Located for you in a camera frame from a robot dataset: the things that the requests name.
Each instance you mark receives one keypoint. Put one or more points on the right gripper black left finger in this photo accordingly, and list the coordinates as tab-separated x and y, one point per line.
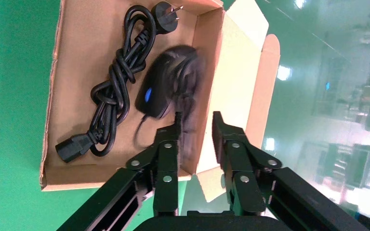
166	159

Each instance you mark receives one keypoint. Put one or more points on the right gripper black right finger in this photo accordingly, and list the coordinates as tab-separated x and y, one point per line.
239	159

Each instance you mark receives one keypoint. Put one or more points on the black computer mouse blue wheel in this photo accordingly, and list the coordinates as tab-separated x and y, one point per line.
156	83

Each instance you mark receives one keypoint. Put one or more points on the open brown cardboard box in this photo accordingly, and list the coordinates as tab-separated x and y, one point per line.
76	63

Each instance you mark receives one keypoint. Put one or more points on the blurred background equipment rack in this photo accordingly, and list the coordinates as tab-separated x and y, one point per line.
341	169

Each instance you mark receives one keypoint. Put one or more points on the small blue floor scrap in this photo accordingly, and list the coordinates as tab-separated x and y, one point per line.
327	85

